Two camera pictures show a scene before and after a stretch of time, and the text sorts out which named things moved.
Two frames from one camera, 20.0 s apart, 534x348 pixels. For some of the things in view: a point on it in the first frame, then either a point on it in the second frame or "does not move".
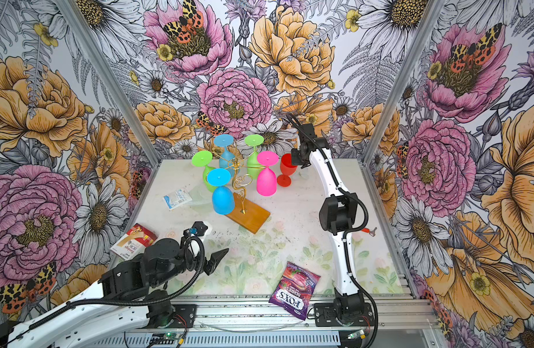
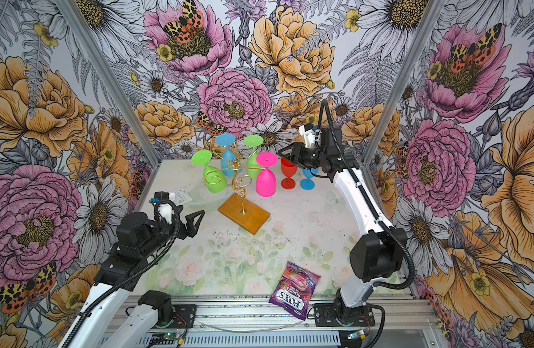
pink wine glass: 266,180 does not move
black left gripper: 210,264 -> 191,229
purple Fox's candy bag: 295,291 does not move
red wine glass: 287,170 does not move
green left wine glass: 202,159 does not move
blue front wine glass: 223,197 -> 307,183
